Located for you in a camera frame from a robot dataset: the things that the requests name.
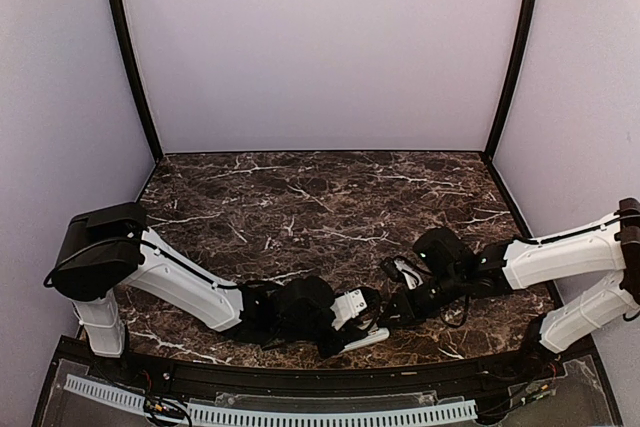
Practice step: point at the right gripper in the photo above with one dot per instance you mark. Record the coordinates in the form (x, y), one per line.
(410, 314)

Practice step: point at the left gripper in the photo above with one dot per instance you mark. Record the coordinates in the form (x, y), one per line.
(348, 335)

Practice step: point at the white remote control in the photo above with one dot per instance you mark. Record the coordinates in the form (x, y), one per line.
(375, 336)

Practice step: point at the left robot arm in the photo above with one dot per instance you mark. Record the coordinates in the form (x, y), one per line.
(115, 246)

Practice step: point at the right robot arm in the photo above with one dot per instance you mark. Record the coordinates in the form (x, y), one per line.
(452, 271)

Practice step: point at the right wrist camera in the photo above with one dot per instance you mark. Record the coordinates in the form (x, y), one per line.
(402, 271)

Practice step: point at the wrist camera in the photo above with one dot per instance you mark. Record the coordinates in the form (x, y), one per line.
(348, 306)
(402, 271)

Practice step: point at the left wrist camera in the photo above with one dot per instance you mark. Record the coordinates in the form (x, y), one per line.
(348, 306)

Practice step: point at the white slotted cable duct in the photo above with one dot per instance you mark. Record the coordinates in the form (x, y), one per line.
(252, 410)

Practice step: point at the black front rail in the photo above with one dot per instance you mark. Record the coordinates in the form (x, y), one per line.
(178, 378)

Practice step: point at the right black frame post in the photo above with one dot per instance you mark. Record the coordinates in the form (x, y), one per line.
(516, 59)

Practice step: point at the black frame post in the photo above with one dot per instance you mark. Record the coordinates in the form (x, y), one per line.
(516, 59)
(134, 79)

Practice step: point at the left black frame post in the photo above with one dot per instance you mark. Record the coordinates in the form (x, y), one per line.
(134, 79)

